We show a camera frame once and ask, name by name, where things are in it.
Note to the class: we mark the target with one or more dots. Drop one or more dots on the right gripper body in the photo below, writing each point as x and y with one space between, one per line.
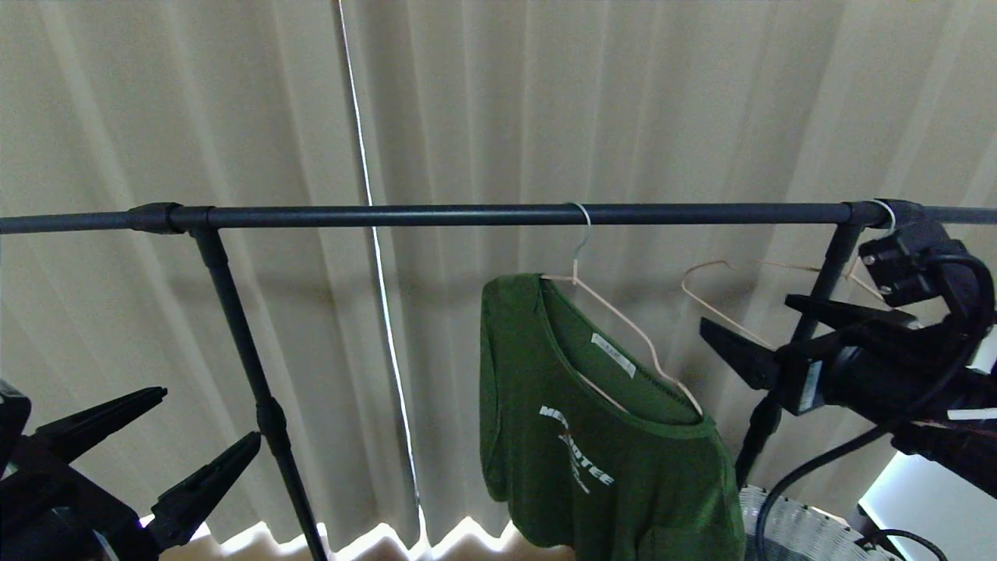
872 374

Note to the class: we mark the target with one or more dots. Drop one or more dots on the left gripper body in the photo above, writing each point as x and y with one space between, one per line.
54 522

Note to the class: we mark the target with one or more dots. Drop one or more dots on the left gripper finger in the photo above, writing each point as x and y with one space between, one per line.
93 421
202 491

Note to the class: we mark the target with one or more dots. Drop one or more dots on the pink clothes hanger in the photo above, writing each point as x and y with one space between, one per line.
623 319
724 318

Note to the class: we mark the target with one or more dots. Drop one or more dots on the green printed shirt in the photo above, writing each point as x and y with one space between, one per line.
545 467

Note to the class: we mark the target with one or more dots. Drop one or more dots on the white laundry basket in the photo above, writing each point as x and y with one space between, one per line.
794 530

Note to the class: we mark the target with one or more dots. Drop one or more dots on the black clothes rack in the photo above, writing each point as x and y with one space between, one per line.
467 214

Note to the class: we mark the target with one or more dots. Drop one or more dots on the beige curtain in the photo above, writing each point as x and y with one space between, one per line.
195 101

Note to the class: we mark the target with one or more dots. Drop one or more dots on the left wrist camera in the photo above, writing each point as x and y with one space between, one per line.
12 421

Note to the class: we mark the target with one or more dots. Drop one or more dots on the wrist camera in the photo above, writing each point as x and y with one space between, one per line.
903 265
12 421

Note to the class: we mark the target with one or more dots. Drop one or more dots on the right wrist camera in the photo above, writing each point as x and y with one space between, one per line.
903 265

